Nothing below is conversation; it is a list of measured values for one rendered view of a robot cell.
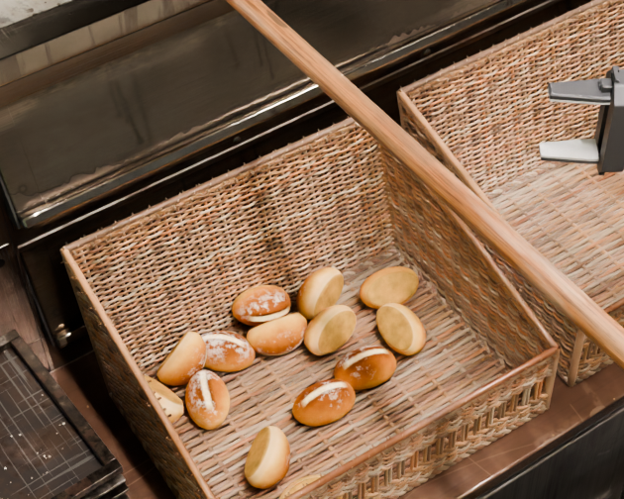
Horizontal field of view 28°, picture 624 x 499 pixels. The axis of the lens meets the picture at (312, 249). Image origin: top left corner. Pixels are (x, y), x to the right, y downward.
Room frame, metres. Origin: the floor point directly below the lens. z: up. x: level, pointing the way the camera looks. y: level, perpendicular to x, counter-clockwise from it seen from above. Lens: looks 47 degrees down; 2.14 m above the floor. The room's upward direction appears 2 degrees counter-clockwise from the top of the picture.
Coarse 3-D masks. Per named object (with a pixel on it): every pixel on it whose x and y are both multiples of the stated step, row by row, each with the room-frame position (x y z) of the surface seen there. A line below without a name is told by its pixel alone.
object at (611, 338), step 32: (256, 0) 1.29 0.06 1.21; (288, 32) 1.22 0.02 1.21; (320, 64) 1.16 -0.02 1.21; (352, 96) 1.10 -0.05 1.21; (384, 128) 1.04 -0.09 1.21; (416, 160) 0.99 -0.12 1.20; (448, 192) 0.94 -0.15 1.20; (480, 224) 0.89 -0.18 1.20; (512, 256) 0.85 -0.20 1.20; (544, 256) 0.84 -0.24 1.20; (544, 288) 0.81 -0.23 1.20; (576, 288) 0.80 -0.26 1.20; (576, 320) 0.77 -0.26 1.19; (608, 320) 0.76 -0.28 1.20; (608, 352) 0.73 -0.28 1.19
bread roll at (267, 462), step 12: (264, 432) 1.03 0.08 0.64; (276, 432) 1.02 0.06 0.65; (264, 444) 1.00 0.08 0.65; (276, 444) 1.00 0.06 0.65; (288, 444) 1.01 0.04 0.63; (252, 456) 0.99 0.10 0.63; (264, 456) 0.98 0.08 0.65; (276, 456) 0.98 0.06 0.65; (288, 456) 0.99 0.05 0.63; (252, 468) 0.97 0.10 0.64; (264, 468) 0.96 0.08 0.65; (276, 468) 0.96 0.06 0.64; (288, 468) 0.98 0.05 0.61; (252, 480) 0.95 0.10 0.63; (264, 480) 0.95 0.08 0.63; (276, 480) 0.96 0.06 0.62
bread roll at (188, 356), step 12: (192, 336) 1.18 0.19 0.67; (180, 348) 1.16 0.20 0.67; (192, 348) 1.16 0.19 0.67; (204, 348) 1.17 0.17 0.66; (168, 360) 1.15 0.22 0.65; (180, 360) 1.15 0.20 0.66; (192, 360) 1.15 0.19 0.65; (204, 360) 1.16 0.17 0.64; (156, 372) 1.16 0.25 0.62; (168, 372) 1.14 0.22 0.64; (180, 372) 1.14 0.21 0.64; (192, 372) 1.15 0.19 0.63; (168, 384) 1.14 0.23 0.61; (180, 384) 1.14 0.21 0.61
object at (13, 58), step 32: (96, 0) 1.34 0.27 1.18; (128, 0) 1.34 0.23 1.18; (160, 0) 1.35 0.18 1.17; (192, 0) 1.37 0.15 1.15; (0, 32) 1.28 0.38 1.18; (32, 32) 1.28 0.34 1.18; (64, 32) 1.28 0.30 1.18; (96, 32) 1.30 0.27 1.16; (128, 32) 1.32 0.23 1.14; (0, 64) 1.22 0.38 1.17; (32, 64) 1.25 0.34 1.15
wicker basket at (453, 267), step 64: (192, 192) 1.31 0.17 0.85; (256, 192) 1.35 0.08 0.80; (320, 192) 1.40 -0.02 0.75; (384, 192) 1.44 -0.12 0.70; (64, 256) 1.20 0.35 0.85; (192, 256) 1.28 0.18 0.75; (256, 256) 1.32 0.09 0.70; (320, 256) 1.36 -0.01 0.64; (384, 256) 1.40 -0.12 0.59; (448, 256) 1.30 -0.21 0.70; (128, 320) 1.20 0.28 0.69; (192, 320) 1.24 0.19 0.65; (448, 320) 1.26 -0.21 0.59; (512, 320) 1.17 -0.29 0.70; (128, 384) 1.06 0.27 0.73; (256, 384) 1.15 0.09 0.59; (384, 384) 1.14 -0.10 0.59; (448, 384) 1.14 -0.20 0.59; (512, 384) 1.05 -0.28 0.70; (320, 448) 1.03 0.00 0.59; (384, 448) 0.93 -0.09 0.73; (448, 448) 1.00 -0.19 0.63
